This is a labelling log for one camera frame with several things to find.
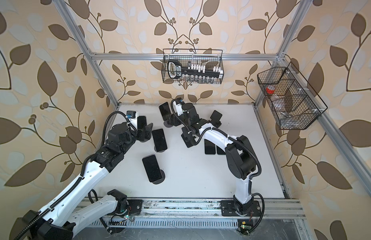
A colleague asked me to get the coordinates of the black square stand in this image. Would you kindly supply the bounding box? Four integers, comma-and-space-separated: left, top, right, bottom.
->
210, 110, 223, 128
181, 127, 196, 148

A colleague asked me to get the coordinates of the black phone stand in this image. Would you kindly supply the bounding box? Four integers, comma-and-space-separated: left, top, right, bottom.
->
216, 146, 226, 155
204, 139, 216, 155

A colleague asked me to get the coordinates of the black phone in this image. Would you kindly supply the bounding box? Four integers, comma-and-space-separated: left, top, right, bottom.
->
142, 155, 163, 183
137, 116, 147, 130
152, 129, 167, 148
159, 102, 171, 121

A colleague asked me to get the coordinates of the grey round stand front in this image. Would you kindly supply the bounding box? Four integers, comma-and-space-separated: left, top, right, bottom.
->
151, 169, 166, 185

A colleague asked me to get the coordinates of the grey round stand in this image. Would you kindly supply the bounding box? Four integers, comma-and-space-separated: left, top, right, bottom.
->
163, 120, 173, 128
154, 146, 167, 153
151, 169, 166, 185

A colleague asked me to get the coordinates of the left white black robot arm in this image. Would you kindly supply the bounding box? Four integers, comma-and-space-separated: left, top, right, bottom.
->
11, 111, 153, 240

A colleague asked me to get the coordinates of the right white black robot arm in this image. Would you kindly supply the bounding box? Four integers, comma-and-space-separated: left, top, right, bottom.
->
168, 98, 262, 216

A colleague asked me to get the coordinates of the grey round stand far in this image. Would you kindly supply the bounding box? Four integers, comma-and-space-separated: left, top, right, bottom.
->
163, 120, 173, 128

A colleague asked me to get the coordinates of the grey round stand middle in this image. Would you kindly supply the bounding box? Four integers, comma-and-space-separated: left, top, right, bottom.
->
154, 146, 167, 153

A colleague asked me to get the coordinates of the black tool with vials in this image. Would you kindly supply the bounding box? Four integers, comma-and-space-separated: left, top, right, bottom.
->
166, 60, 224, 79

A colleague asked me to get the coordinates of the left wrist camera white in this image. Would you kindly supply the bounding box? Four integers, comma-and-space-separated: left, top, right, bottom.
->
126, 111, 139, 129

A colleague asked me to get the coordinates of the black wire basket back wall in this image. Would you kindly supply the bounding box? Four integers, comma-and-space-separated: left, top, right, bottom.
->
161, 48, 225, 85

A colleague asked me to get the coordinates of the black wire basket wall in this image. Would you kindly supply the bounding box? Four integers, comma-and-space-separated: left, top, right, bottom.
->
257, 63, 328, 130
161, 48, 225, 85

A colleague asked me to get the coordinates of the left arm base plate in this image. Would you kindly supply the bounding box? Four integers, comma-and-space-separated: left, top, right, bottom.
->
109, 199, 143, 217

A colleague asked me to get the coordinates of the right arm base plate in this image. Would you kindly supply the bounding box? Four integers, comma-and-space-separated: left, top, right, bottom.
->
220, 200, 262, 218

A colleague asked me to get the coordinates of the black wire basket right wall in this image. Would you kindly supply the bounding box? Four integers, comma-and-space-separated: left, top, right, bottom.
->
257, 63, 328, 130

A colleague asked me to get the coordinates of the aluminium rail front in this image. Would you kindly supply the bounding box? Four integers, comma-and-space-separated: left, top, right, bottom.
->
128, 198, 306, 220

